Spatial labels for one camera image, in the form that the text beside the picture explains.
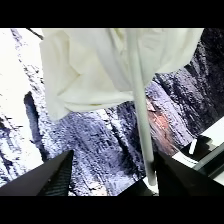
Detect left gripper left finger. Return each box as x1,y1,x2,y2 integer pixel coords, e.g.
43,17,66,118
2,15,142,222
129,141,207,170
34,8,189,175
0,149,75,197

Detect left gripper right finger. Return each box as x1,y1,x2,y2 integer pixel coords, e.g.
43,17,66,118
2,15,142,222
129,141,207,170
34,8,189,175
153,151,224,197

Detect white shirt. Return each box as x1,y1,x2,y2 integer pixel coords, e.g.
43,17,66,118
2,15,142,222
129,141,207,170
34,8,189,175
39,28,205,187

